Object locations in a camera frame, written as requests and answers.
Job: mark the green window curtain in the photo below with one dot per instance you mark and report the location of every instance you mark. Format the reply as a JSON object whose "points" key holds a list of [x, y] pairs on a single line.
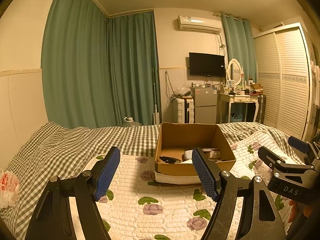
{"points": [[240, 44]]}

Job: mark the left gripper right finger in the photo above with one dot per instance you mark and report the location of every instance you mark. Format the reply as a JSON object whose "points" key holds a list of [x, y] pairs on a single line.
{"points": [[259, 218]]}

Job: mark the white air conditioner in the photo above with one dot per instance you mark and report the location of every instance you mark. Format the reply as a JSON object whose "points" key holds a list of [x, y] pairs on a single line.
{"points": [[199, 24]]}

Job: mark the white suitcase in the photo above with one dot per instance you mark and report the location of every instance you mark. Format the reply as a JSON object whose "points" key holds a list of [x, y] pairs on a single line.
{"points": [[183, 110]]}

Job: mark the white louvered wardrobe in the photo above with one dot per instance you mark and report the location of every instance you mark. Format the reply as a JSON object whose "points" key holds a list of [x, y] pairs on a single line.
{"points": [[283, 67]]}

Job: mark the grey checked bed sheet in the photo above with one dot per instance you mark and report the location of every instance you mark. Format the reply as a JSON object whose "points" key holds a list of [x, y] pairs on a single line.
{"points": [[46, 154]]}

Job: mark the blue storage basket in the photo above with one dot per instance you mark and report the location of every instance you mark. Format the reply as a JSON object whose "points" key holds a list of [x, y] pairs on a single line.
{"points": [[236, 117]]}

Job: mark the black wall television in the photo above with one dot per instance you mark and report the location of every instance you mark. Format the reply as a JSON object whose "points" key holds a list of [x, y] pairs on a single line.
{"points": [[201, 64]]}

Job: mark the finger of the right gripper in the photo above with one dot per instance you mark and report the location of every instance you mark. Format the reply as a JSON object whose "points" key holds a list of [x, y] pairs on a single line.
{"points": [[298, 144], [277, 164]]}

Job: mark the clear water jug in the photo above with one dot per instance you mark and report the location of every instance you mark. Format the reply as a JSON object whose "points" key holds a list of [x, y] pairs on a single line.
{"points": [[130, 122]]}

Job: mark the white red plastic bag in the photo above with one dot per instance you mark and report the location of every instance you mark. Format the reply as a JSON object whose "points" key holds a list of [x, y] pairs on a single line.
{"points": [[9, 188]]}

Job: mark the dark suitcase by table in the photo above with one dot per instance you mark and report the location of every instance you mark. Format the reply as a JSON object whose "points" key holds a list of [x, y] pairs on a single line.
{"points": [[261, 109]]}

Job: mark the large green curtain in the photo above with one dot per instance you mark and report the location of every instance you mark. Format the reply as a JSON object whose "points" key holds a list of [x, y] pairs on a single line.
{"points": [[98, 70]]}

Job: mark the pale blue earbuds case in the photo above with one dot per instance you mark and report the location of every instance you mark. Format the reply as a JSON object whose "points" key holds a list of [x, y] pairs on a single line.
{"points": [[188, 155]]}

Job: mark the brown cardboard box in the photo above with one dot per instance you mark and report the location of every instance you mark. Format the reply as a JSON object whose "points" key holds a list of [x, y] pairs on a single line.
{"points": [[190, 149]]}

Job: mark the white oval vanity mirror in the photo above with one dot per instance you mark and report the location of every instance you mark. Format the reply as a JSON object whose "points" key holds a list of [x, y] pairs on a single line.
{"points": [[235, 72]]}

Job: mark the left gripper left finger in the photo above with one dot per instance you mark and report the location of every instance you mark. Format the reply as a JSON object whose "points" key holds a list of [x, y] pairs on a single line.
{"points": [[52, 217]]}

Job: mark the white floral quilt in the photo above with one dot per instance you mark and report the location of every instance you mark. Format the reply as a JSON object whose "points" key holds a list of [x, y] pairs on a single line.
{"points": [[136, 206]]}

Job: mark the black remote control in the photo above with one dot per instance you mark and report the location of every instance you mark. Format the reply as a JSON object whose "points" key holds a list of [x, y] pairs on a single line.
{"points": [[170, 160]]}

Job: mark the grey mini fridge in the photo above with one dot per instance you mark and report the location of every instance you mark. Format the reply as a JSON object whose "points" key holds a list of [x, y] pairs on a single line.
{"points": [[205, 105]]}

